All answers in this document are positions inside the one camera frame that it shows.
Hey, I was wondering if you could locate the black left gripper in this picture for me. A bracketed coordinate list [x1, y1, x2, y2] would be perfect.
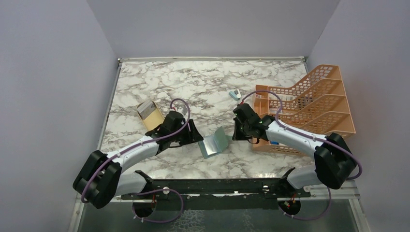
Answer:
[171, 119, 204, 145]

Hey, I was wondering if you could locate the green card holder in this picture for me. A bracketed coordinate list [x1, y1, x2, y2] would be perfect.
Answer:
[198, 127, 230, 159]

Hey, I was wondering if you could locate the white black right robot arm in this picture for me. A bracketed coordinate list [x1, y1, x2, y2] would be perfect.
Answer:
[233, 103, 359, 197]

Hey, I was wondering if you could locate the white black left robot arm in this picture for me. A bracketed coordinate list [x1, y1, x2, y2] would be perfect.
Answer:
[73, 111, 204, 209]

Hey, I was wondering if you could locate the light blue small stapler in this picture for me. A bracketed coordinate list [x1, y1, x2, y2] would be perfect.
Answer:
[229, 89, 242, 101]

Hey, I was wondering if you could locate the beige oval tray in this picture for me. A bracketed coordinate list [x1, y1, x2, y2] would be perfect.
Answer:
[137, 104, 164, 131]

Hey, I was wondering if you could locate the orange plastic file organizer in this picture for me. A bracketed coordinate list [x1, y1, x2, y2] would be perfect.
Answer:
[252, 64, 356, 139]

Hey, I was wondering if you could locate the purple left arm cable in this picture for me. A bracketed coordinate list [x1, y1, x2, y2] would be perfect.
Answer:
[80, 98, 191, 204]

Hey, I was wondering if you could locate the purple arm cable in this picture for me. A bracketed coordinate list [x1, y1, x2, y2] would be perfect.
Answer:
[80, 98, 191, 204]
[238, 90, 363, 181]

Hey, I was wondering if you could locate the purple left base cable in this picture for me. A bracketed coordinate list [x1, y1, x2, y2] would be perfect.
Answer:
[132, 188, 185, 224]

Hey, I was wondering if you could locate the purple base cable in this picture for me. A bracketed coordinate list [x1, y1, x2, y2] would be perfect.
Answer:
[278, 187, 332, 221]
[132, 188, 185, 224]

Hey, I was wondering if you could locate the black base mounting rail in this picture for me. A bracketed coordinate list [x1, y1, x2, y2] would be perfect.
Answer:
[120, 171, 311, 211]

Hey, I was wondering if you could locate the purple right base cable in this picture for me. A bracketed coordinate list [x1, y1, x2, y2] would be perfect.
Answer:
[278, 187, 332, 221]

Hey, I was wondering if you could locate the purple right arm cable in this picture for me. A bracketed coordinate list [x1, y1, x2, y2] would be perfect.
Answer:
[238, 90, 363, 181]

